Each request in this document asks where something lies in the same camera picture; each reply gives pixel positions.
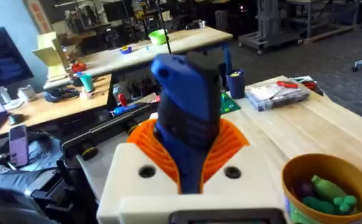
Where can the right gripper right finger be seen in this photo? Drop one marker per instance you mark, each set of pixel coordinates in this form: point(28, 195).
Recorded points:
point(246, 174)

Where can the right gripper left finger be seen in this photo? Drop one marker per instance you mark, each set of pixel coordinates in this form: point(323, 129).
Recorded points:
point(127, 174)

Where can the blue electric screwdriver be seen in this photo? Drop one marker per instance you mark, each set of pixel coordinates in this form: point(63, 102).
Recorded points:
point(187, 93)

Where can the blue and red hand tool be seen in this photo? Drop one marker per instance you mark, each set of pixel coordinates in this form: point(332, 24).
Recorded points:
point(124, 109)

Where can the green board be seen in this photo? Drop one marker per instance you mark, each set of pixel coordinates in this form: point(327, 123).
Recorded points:
point(230, 106)

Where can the brown tub with toys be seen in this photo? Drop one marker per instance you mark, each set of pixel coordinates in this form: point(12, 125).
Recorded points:
point(327, 189)

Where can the clear plastic parts box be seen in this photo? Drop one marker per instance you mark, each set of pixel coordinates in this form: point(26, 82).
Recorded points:
point(274, 95)

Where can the dark blue cup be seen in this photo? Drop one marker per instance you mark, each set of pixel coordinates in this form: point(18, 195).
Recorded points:
point(235, 85)

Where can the teal cup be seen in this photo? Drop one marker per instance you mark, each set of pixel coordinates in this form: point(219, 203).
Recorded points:
point(87, 82)

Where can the wooden desk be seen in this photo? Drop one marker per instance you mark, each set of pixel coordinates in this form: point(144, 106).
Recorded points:
point(50, 107)

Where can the pale purple phone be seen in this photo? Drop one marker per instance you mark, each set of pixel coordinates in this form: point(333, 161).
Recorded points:
point(18, 144)

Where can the small red object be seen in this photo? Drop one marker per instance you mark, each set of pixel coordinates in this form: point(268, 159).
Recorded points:
point(78, 67)

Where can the black computer mouse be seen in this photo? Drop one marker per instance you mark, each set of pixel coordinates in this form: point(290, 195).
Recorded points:
point(16, 119)

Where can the green bowl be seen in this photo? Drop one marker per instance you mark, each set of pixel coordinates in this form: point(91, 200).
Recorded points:
point(158, 37)

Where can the pale yellow cardboard stand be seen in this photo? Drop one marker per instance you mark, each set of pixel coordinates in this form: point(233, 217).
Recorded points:
point(51, 56)

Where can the long wooden table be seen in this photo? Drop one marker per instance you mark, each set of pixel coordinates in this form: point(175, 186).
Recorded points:
point(180, 42)

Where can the grey wheeled cart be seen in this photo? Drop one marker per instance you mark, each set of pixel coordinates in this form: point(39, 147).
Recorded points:
point(271, 28)

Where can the dark monitor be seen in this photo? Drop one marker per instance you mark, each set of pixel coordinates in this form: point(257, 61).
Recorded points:
point(3, 59)

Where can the black rail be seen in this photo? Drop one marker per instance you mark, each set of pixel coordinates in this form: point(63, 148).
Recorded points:
point(106, 130)

